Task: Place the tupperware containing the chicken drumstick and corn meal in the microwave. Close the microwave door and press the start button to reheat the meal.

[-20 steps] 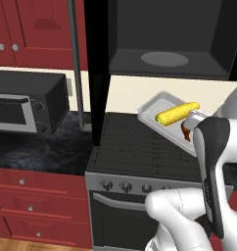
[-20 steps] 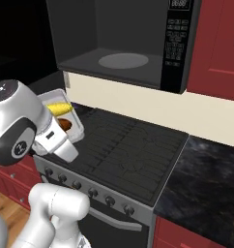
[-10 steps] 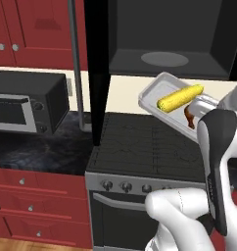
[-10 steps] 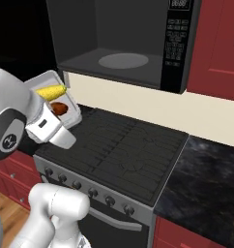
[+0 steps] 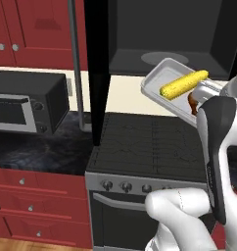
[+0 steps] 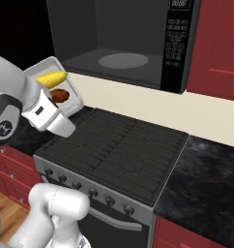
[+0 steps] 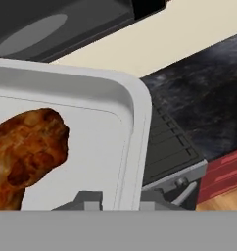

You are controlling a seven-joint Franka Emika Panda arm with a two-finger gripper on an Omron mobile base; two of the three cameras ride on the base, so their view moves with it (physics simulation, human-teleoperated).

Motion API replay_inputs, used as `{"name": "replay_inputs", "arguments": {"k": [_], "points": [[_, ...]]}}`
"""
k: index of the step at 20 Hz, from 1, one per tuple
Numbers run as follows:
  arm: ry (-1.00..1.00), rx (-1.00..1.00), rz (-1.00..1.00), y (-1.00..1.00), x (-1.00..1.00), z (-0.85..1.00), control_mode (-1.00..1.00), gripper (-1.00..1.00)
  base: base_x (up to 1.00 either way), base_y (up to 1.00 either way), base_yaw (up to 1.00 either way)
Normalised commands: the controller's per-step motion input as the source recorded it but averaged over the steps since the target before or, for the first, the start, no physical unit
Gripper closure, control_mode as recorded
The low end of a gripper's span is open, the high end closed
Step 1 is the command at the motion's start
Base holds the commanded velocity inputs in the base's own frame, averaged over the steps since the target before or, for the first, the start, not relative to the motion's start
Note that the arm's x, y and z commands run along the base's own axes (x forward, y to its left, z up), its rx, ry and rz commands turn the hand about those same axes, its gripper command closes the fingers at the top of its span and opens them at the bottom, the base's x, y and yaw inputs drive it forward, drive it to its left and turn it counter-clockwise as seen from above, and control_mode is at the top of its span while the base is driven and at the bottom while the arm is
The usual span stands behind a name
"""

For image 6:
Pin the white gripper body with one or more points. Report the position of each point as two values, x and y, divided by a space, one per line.
61 125

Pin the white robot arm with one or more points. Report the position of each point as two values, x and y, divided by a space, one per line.
12 87

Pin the brown chicken drumstick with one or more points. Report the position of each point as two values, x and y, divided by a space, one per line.
60 95

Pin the white tupperware container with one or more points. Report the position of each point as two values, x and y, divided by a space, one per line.
75 98

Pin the yellow corn cob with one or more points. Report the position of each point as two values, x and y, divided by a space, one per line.
52 79

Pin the grey microwave turntable plate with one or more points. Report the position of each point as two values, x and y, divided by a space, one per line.
123 60

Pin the black microwave door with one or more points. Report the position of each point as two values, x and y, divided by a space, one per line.
22 29

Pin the black microwave oven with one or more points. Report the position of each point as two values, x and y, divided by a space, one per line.
128 35

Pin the black oven door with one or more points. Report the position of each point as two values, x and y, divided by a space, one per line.
122 237

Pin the microwave start button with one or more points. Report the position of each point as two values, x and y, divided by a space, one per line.
176 64

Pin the red base cupboard door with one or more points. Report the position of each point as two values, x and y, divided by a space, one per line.
180 234

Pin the black stove knob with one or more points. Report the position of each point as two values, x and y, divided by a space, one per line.
92 192
48 171
62 177
129 210
110 201
76 185

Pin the red drawer front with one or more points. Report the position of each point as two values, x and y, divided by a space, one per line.
12 193
20 158
4 179

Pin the grey stove with black hob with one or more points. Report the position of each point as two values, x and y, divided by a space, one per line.
119 151

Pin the silver drawer knob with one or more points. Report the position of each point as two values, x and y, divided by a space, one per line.
22 199
12 176
3 150

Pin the red wall cupboard door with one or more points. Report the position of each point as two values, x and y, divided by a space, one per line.
219 48

